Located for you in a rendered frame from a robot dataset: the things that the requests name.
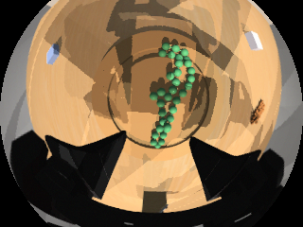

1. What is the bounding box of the light blue block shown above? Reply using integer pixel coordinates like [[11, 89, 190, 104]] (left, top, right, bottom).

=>
[[46, 44, 60, 64]]

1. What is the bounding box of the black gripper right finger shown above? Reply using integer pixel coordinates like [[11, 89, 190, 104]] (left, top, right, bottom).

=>
[[189, 136, 262, 201]]

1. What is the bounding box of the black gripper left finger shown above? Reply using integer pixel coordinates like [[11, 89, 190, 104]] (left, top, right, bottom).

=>
[[45, 130, 126, 200]]

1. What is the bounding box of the white cube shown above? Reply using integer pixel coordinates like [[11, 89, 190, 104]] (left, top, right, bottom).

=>
[[245, 31, 264, 50]]

